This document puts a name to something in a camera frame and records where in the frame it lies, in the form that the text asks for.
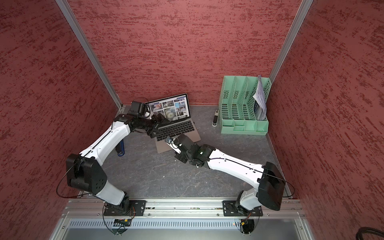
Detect green desk file organizer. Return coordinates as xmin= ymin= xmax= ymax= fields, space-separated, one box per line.
xmin=219 ymin=76 xmax=272 ymax=136

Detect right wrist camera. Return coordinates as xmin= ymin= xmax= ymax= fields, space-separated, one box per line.
xmin=165 ymin=137 xmax=181 ymax=154

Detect black cable bottom right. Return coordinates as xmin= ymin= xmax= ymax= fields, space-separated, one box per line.
xmin=355 ymin=226 xmax=384 ymax=240

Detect aluminium front rail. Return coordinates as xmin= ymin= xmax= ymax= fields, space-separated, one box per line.
xmin=61 ymin=198 xmax=307 ymax=219

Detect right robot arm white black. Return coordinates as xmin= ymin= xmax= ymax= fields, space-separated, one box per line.
xmin=165 ymin=134 xmax=287 ymax=216

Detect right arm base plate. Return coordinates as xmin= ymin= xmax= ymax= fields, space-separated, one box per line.
xmin=222 ymin=201 xmax=263 ymax=218

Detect blue pen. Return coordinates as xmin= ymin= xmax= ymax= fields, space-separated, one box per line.
xmin=115 ymin=140 xmax=125 ymax=157

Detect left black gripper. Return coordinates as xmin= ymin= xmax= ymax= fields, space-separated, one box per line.
xmin=135 ymin=112 xmax=170 ymax=138

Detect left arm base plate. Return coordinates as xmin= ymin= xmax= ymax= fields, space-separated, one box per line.
xmin=103 ymin=200 xmax=147 ymax=217

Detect silver laptop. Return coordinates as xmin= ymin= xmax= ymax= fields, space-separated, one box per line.
xmin=148 ymin=93 xmax=201 ymax=154

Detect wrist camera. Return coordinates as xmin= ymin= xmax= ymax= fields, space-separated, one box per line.
xmin=165 ymin=137 xmax=181 ymax=154
xmin=128 ymin=101 xmax=147 ymax=118

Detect papers in organizer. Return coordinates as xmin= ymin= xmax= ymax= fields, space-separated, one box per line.
xmin=253 ymin=75 xmax=267 ymax=121

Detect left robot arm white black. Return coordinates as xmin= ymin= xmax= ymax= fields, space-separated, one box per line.
xmin=66 ymin=114 xmax=170 ymax=216

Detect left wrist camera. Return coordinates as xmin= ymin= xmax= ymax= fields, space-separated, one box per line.
xmin=128 ymin=101 xmax=147 ymax=118

